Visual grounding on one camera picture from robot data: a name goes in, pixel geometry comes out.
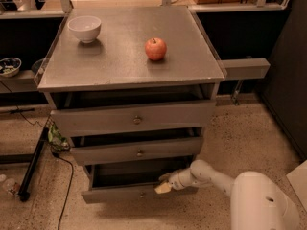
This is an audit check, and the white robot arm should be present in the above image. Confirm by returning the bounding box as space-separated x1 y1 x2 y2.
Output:
154 160 299 230

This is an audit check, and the grey top drawer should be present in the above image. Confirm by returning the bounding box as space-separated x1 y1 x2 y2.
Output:
51 100 216 137

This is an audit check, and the patterned small bowl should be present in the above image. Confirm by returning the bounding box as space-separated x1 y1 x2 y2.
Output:
0 57 22 78

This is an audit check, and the grey drawer cabinet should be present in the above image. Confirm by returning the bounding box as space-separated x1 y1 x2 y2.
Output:
36 5 226 177

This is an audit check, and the green snack bag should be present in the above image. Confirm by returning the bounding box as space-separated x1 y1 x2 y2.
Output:
48 123 70 152

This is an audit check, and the grey side shelf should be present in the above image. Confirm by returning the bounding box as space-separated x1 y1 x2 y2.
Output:
222 58 271 81

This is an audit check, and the grey middle drawer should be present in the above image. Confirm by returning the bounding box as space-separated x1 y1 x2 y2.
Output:
71 137 203 165

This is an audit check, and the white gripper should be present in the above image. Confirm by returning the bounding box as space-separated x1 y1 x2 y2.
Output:
154 169 198 195

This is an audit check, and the grey bottom drawer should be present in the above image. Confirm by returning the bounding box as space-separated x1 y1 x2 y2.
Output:
82 156 197 204

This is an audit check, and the red apple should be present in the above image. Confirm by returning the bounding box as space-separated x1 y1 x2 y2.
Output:
145 37 167 61

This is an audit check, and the black floor cable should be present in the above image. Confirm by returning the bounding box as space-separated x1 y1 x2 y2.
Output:
51 150 75 230

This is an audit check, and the white ceramic bowl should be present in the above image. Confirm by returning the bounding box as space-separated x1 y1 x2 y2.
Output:
67 15 102 43

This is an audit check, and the white panel on floor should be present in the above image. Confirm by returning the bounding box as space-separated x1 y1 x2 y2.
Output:
287 160 307 212

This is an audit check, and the grey drawer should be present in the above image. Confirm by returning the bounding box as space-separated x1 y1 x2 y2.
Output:
71 137 203 165
51 100 216 137
82 156 197 204

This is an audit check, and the clear plastic bottle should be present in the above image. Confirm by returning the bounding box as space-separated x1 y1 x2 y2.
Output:
0 174 20 196

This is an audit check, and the black metal bar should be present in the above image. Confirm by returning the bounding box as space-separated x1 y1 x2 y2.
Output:
18 127 48 202

